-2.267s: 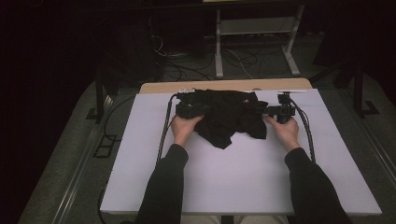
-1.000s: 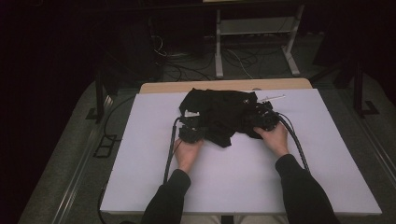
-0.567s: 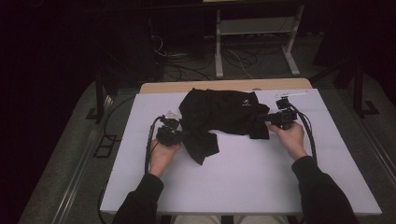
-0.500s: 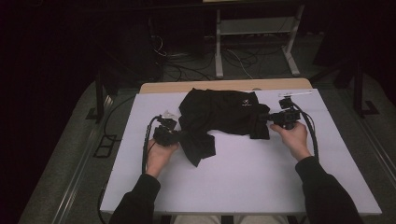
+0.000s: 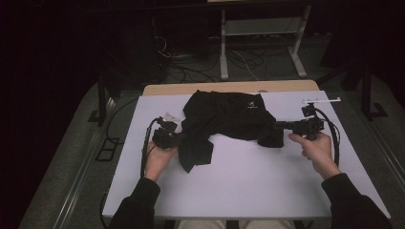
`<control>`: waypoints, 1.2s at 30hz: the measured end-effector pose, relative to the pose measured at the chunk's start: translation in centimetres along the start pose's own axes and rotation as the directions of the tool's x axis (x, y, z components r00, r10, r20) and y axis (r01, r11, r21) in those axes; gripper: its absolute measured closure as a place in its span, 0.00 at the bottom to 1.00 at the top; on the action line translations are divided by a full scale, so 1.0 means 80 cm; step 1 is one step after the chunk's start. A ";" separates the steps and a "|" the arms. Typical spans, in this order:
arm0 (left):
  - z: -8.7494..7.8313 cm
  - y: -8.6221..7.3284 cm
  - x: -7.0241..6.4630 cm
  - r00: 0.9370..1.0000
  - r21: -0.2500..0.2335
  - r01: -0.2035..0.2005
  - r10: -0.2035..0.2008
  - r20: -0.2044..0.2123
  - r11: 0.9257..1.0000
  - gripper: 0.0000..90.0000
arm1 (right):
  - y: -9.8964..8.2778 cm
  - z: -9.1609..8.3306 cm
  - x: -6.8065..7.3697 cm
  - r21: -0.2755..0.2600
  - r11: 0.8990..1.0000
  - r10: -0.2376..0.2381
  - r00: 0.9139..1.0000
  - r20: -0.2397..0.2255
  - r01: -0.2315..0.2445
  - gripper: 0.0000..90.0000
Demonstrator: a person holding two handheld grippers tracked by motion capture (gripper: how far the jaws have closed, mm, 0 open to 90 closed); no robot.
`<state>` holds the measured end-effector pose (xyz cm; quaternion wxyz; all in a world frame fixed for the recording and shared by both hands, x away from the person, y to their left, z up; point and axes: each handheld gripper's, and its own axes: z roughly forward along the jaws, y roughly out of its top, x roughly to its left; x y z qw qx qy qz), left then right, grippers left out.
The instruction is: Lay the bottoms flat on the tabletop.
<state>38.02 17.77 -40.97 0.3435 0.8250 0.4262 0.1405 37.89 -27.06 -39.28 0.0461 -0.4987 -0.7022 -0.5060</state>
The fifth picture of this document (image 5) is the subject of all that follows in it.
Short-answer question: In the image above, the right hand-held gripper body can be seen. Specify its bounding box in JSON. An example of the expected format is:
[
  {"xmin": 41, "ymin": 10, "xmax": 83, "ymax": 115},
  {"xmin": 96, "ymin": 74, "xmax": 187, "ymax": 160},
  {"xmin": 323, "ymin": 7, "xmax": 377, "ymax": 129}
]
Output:
[{"xmin": 288, "ymin": 97, "xmax": 342, "ymax": 141}]

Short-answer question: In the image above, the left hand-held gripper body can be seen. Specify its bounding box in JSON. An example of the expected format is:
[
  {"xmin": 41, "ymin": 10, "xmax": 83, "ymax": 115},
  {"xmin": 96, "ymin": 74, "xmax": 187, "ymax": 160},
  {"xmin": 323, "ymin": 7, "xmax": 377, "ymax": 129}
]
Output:
[{"xmin": 152, "ymin": 112, "xmax": 181, "ymax": 151}]

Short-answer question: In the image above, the black cloth garment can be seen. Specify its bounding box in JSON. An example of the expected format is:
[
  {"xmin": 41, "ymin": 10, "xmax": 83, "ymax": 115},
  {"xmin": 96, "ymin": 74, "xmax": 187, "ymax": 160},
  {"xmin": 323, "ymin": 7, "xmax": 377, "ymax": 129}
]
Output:
[{"xmin": 177, "ymin": 90, "xmax": 285, "ymax": 175}]

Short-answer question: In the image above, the person's left hand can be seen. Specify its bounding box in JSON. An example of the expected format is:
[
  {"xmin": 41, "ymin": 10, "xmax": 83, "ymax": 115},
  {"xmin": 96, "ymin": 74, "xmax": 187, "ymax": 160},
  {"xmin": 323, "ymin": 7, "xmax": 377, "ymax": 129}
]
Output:
[{"xmin": 142, "ymin": 141, "xmax": 179, "ymax": 183}]

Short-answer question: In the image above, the person's right hand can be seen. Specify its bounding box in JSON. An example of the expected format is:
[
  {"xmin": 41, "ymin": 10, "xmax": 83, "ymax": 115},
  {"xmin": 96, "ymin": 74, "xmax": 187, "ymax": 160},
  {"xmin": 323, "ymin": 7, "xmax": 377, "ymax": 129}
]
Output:
[{"xmin": 288, "ymin": 132, "xmax": 342, "ymax": 181}]

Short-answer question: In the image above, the black metal stand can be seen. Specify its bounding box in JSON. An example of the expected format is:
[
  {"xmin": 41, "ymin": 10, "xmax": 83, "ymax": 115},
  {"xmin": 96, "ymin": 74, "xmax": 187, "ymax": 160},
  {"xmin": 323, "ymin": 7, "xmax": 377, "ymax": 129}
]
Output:
[
  {"xmin": 87, "ymin": 73, "xmax": 117, "ymax": 127},
  {"xmin": 360, "ymin": 60, "xmax": 389, "ymax": 121}
]

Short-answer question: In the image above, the dark box on floor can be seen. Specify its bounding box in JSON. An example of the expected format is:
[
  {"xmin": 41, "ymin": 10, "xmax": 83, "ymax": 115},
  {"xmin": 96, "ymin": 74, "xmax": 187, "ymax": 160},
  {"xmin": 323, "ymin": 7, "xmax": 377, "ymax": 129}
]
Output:
[{"xmin": 125, "ymin": 15, "xmax": 168, "ymax": 85}]

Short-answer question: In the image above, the white metal stand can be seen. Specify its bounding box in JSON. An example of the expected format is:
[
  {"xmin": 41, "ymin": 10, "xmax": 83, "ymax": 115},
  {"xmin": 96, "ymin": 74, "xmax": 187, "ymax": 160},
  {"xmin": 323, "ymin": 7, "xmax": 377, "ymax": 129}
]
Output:
[{"xmin": 219, "ymin": 4, "xmax": 312, "ymax": 80}]

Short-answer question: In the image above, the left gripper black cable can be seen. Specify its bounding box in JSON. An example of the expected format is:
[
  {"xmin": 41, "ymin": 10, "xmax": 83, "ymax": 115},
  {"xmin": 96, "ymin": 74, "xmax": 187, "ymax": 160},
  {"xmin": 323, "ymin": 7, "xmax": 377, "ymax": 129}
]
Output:
[{"xmin": 139, "ymin": 117, "xmax": 163, "ymax": 179}]

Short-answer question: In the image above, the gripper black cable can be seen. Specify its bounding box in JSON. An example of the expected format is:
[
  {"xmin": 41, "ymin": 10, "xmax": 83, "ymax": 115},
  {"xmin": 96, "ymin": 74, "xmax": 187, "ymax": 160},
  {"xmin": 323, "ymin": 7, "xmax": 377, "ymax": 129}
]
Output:
[
  {"xmin": 313, "ymin": 107, "xmax": 341, "ymax": 167},
  {"xmin": 139, "ymin": 117, "xmax": 163, "ymax": 179}
]

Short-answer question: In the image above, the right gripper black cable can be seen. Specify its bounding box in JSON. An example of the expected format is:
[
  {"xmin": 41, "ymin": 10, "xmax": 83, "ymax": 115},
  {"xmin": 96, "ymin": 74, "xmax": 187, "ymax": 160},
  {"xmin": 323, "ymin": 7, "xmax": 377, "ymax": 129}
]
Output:
[{"xmin": 313, "ymin": 107, "xmax": 341, "ymax": 167}]

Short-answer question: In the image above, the long black floor cable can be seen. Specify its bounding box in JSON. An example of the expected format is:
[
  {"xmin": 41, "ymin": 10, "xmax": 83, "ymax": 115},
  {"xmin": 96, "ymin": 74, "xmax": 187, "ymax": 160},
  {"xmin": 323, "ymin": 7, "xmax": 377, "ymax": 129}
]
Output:
[{"xmin": 104, "ymin": 96, "xmax": 139, "ymax": 145}]

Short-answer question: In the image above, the white floor cable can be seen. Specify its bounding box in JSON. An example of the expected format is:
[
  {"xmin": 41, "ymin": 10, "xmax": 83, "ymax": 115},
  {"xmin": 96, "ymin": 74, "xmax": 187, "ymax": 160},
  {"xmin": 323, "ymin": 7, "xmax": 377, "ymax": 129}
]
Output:
[{"xmin": 231, "ymin": 49, "xmax": 260, "ymax": 81}]

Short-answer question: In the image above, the tangle of black floor cables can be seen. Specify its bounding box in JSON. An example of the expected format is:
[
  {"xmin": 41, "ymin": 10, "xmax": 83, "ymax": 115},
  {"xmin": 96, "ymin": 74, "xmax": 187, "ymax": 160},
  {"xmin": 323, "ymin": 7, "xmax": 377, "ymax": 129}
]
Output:
[{"xmin": 155, "ymin": 34, "xmax": 222, "ymax": 84}]

